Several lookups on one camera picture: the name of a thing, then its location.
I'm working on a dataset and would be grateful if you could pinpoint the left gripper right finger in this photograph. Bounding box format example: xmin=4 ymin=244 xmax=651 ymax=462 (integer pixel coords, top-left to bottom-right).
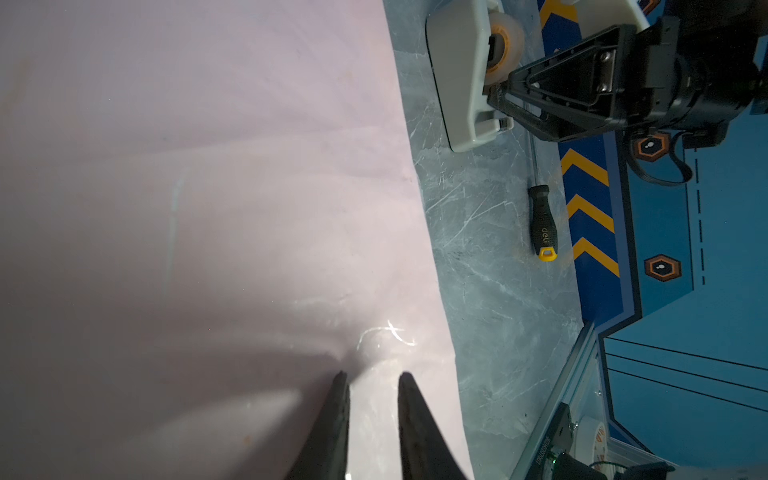
xmin=398 ymin=372 xmax=466 ymax=480

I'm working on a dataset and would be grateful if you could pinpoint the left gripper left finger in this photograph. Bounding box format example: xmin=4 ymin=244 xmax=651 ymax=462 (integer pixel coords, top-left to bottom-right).
xmin=285 ymin=371 xmax=351 ymax=480

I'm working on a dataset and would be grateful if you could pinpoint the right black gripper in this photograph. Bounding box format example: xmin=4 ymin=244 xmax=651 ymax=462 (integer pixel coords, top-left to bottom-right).
xmin=487 ymin=1 xmax=767 ymax=149

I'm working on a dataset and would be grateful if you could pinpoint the pink wrapping paper sheet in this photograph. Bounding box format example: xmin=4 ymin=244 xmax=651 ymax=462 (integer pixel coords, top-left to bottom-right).
xmin=1 ymin=1 xmax=472 ymax=479

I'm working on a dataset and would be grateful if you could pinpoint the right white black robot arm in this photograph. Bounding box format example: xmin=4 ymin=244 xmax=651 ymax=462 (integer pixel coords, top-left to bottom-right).
xmin=488 ymin=1 xmax=767 ymax=148

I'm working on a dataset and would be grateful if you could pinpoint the white tape dispenser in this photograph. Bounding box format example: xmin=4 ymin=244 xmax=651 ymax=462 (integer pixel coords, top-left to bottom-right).
xmin=426 ymin=1 xmax=525 ymax=153

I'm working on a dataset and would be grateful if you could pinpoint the white tape roll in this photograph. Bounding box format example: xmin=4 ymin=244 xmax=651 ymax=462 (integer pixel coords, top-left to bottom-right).
xmin=572 ymin=416 xmax=608 ymax=465

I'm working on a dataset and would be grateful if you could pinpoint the yellow handled screwdriver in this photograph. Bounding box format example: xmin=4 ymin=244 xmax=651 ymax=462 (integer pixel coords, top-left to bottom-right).
xmin=528 ymin=133 xmax=558 ymax=262

